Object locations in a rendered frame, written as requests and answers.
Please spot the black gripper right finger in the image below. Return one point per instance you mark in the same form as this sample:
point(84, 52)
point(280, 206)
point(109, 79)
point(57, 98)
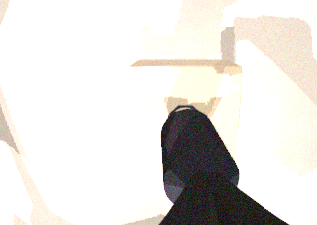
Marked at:
point(231, 206)

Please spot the tan rectangular block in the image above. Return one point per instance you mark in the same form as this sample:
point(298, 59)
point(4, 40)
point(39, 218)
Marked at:
point(159, 88)

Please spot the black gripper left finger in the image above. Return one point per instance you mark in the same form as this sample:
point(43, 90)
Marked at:
point(192, 206)

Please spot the black marker cap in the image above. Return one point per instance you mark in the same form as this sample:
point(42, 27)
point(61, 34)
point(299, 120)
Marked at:
point(191, 144)

